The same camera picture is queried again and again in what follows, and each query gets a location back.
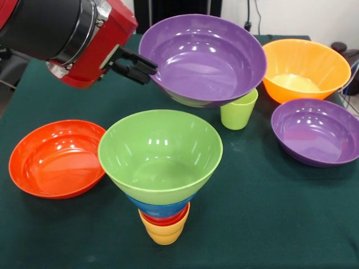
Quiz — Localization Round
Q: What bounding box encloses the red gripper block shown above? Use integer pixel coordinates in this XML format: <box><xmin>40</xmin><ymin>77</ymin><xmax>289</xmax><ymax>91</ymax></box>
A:
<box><xmin>58</xmin><ymin>0</ymin><xmax>159</xmax><ymax>90</ymax></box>

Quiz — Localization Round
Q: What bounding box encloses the purple plastic bowl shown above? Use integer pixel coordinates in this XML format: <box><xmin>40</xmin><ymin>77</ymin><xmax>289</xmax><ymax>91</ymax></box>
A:
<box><xmin>271</xmin><ymin>98</ymin><xmax>359</xmax><ymax>168</ymax></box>
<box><xmin>138</xmin><ymin>13</ymin><xmax>268</xmax><ymax>109</ymax></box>

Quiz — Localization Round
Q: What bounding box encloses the green plastic bowl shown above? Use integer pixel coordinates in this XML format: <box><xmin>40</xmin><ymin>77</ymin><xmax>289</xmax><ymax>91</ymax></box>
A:
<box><xmin>97</xmin><ymin>109</ymin><xmax>224</xmax><ymax>206</ymax></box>

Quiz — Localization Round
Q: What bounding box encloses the small blue plastic bowl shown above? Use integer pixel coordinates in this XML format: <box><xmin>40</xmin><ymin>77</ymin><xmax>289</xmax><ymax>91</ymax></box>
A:
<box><xmin>126</xmin><ymin>193</ymin><xmax>194</xmax><ymax>220</ymax></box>

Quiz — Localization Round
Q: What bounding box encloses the red plastic cup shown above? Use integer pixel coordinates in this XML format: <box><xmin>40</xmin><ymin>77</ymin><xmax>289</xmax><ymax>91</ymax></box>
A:
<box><xmin>140</xmin><ymin>203</ymin><xmax>190</xmax><ymax>227</ymax></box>

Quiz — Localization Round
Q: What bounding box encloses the yellow plastic cup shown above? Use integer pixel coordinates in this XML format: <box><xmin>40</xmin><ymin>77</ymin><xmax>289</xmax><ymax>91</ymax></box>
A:
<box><xmin>138</xmin><ymin>201</ymin><xmax>191</xmax><ymax>246</ymax></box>

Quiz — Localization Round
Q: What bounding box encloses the green plastic cup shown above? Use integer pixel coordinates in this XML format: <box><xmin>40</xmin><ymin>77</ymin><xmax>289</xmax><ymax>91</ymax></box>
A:
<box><xmin>220</xmin><ymin>88</ymin><xmax>259</xmax><ymax>131</ymax></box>

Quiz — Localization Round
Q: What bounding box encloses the black chair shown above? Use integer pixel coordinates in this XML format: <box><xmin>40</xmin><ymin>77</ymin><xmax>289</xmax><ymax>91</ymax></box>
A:
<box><xmin>0</xmin><ymin>49</ymin><xmax>31</xmax><ymax>85</ymax></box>
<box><xmin>330</xmin><ymin>41</ymin><xmax>359</xmax><ymax>67</ymax></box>

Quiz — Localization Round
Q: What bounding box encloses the orange-red plastic bowl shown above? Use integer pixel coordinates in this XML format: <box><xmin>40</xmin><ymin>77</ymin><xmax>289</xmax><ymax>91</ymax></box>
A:
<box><xmin>8</xmin><ymin>119</ymin><xmax>107</xmax><ymax>200</ymax></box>

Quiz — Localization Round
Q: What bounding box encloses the large orange plastic bowl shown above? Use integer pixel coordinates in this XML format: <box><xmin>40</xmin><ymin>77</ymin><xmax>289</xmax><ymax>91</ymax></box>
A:
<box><xmin>262</xmin><ymin>38</ymin><xmax>352</xmax><ymax>104</ymax></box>

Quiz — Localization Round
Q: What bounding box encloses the dark green tablecloth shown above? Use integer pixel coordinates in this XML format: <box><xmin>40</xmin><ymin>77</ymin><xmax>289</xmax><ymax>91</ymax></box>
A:
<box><xmin>0</xmin><ymin>33</ymin><xmax>359</xmax><ymax>269</ymax></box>

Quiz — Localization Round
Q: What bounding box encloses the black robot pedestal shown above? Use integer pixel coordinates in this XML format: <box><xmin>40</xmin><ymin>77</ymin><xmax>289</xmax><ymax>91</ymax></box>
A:
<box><xmin>133</xmin><ymin>0</ymin><xmax>223</xmax><ymax>35</ymax></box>

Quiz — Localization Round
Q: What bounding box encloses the black wall cable plug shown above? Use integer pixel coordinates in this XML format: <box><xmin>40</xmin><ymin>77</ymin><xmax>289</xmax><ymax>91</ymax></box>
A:
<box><xmin>242</xmin><ymin>0</ymin><xmax>261</xmax><ymax>32</ymax></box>

